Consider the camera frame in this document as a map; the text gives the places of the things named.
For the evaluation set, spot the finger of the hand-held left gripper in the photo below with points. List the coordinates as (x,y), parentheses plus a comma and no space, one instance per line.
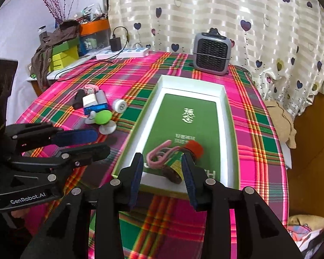
(91,152)
(75,137)

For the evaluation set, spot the pink carabiner clip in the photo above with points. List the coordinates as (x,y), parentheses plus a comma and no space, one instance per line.
(151,155)

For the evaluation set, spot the white charger plug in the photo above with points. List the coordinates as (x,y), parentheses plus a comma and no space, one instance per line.
(89,100)

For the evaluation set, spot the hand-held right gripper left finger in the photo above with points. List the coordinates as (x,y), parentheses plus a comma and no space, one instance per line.
(136,178)

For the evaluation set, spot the red-capped brown bottle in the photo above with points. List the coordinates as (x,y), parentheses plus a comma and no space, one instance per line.
(195,148)

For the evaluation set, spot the silver power bank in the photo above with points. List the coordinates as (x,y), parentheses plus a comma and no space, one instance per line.
(101,97)

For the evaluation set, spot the white round container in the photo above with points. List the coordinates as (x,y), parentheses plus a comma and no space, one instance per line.
(119,105)

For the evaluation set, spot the small black item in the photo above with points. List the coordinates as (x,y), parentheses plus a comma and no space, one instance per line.
(78,99)

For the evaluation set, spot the dark green cardboard box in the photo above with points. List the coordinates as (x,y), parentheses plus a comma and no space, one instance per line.
(67,45)

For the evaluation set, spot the beige cloth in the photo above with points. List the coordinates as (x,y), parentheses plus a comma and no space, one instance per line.
(280,118)

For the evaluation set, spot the orange-lidded clear container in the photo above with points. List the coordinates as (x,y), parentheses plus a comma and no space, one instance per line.
(94,27)

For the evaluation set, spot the pink plastic clip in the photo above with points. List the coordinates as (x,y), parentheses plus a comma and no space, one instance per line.
(90,87)

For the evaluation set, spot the brown cloth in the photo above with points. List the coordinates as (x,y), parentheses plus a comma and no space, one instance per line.
(47,45)

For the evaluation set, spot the printed blanket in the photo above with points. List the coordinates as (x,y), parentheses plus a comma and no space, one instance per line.
(307,234)

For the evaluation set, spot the heart print curtain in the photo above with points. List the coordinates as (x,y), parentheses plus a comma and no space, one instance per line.
(205,5)

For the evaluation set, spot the black power adapter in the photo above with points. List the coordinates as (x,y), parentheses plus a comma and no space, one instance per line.
(115,44)

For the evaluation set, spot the black-lidded jar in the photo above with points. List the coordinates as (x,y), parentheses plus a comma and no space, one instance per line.
(42,32)

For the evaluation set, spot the green white-edged box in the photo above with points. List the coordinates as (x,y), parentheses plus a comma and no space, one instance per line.
(189,118)

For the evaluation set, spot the pink green plaid tablecloth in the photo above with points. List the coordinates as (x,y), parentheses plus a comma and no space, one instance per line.
(140,91)

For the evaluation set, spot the blue translucent case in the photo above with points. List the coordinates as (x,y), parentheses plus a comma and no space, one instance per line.
(100,108)

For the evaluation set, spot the green and white mushroom stand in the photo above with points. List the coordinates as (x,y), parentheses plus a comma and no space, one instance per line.
(102,117)

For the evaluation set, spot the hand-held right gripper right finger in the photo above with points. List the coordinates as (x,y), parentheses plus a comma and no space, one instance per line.
(189,178)

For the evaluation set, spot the pile of small sundries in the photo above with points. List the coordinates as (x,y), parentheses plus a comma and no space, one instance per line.
(93,12)

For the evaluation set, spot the yellow-green cardboard box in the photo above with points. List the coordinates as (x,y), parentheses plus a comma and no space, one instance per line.
(62,59)

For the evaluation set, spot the white power strip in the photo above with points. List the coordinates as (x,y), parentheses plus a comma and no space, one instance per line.
(129,52)

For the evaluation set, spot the grey portable heater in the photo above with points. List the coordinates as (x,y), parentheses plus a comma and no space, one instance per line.
(210,51)

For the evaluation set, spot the purple flower branches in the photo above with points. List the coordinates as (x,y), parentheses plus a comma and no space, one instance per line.
(55,5)

